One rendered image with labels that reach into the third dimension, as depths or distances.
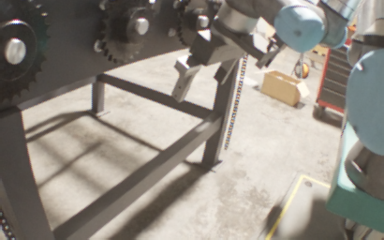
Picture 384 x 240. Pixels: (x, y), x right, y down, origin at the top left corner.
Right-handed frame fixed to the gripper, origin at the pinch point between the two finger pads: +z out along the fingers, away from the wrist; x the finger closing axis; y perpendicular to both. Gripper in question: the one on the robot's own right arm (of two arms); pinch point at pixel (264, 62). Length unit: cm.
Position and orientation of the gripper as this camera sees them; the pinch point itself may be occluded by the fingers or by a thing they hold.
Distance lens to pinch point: 97.3
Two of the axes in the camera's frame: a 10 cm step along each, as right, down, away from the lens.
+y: 7.2, 6.6, -2.1
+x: 4.3, -1.9, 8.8
